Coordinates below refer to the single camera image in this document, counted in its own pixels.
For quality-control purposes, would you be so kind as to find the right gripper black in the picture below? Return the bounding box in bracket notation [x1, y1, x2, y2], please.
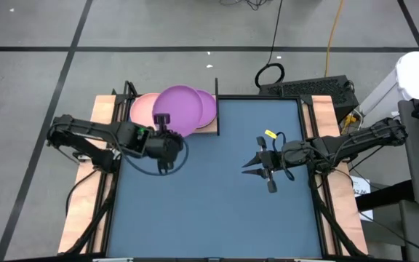
[241, 135, 314, 194]

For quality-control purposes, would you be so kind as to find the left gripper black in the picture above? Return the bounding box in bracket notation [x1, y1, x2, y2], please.
[146, 113, 185, 175]

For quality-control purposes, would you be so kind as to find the pink round plate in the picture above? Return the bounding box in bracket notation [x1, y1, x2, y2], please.
[129, 92, 161, 129]

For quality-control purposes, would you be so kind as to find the purple round plate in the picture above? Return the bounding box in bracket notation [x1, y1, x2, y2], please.
[194, 89, 218, 129]
[152, 84, 204, 138]

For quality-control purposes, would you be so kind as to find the black computer case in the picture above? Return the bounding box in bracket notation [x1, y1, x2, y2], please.
[258, 75, 360, 121]

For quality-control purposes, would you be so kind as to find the wooden table side board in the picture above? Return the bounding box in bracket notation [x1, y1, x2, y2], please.
[58, 95, 123, 255]
[302, 95, 370, 255]

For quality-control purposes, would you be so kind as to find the white paper label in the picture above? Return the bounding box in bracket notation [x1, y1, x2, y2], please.
[350, 175, 375, 222]

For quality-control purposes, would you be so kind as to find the black cart bar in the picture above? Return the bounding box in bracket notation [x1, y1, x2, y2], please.
[354, 180, 416, 213]

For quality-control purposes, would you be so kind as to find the white bin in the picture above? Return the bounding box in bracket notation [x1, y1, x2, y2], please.
[358, 50, 419, 140]

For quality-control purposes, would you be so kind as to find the blue right gripper cable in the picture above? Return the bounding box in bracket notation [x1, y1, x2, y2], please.
[271, 131, 296, 182]

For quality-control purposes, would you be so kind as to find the blue gripper cable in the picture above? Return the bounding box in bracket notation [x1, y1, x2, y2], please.
[120, 137, 191, 177]
[271, 131, 296, 182]

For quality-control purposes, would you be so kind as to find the blue left gripper cable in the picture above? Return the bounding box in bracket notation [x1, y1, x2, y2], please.
[120, 137, 191, 177]

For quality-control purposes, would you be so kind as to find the black metal shelf frame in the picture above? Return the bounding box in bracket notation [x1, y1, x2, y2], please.
[121, 77, 220, 136]

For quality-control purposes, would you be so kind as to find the black table frame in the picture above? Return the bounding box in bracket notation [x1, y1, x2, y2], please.
[59, 87, 369, 262]

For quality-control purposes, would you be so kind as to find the black hanging cable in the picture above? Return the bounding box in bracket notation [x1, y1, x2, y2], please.
[255, 0, 286, 88]

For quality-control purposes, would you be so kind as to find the black arm base cable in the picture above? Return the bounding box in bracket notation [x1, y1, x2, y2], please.
[65, 167, 100, 216]

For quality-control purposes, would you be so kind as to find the yellow hanging cable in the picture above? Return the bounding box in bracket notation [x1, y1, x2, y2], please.
[324, 0, 346, 78]

